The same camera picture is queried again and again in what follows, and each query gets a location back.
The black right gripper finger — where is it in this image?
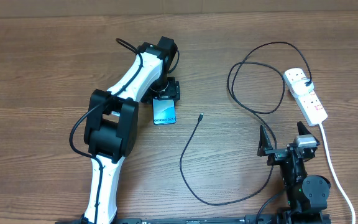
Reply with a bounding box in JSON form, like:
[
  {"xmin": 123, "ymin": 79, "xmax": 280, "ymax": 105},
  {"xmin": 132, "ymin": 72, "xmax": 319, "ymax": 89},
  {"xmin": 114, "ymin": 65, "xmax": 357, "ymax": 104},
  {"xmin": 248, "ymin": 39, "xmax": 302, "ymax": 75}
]
[
  {"xmin": 257, "ymin": 125, "xmax": 273, "ymax": 156},
  {"xmin": 296, "ymin": 121, "xmax": 320, "ymax": 146}
]

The blue Samsung Galaxy smartphone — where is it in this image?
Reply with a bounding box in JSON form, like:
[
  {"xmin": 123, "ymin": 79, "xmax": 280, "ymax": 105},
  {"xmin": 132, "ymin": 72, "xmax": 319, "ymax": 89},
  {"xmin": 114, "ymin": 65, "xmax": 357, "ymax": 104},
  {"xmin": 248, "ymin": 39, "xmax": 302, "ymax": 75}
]
[{"xmin": 152, "ymin": 99, "xmax": 176, "ymax": 125}]

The black USB charging cable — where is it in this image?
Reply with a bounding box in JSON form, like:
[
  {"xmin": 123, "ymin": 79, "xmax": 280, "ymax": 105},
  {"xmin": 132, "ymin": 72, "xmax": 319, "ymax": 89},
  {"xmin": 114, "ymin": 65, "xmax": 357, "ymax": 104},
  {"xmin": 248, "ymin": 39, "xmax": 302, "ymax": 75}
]
[{"xmin": 179, "ymin": 41, "xmax": 313, "ymax": 207}]

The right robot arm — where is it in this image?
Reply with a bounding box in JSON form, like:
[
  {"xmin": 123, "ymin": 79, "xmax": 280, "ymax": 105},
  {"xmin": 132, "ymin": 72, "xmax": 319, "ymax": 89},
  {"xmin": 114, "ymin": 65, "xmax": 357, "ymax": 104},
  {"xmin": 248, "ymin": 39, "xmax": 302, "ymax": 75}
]
[{"xmin": 255, "ymin": 121, "xmax": 331, "ymax": 223}]

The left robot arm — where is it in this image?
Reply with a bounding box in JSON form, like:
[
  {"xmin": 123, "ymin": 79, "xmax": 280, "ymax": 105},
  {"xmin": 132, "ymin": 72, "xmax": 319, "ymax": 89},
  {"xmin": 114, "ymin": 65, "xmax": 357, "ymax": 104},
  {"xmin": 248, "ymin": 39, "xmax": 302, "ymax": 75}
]
[{"xmin": 79, "ymin": 37, "xmax": 180, "ymax": 223}]

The white charger plug adapter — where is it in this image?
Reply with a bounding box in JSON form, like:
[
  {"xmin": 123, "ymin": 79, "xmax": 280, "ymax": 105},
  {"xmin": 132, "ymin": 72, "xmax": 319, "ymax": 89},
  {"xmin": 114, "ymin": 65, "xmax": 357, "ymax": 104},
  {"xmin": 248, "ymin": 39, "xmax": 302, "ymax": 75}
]
[{"xmin": 290, "ymin": 79, "xmax": 314, "ymax": 98}]

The white power strip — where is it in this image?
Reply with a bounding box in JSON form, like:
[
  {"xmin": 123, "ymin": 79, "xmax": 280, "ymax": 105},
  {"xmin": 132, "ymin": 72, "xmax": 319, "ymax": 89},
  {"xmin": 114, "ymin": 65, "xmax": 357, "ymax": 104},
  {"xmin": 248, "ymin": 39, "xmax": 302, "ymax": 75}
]
[{"xmin": 283, "ymin": 68, "xmax": 328, "ymax": 126}]

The white power strip cord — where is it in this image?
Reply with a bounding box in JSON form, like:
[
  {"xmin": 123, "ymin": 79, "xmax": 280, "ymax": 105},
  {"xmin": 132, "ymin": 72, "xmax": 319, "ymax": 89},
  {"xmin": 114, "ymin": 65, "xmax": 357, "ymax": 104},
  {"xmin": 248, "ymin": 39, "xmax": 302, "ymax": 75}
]
[{"xmin": 318, "ymin": 123, "xmax": 357, "ymax": 224}]

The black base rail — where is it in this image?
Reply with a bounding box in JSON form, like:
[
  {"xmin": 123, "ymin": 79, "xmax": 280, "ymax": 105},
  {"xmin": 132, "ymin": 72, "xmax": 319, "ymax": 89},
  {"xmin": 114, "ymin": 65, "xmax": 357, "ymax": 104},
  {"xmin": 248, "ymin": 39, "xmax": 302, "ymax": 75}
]
[{"xmin": 55, "ymin": 215, "xmax": 331, "ymax": 224}]

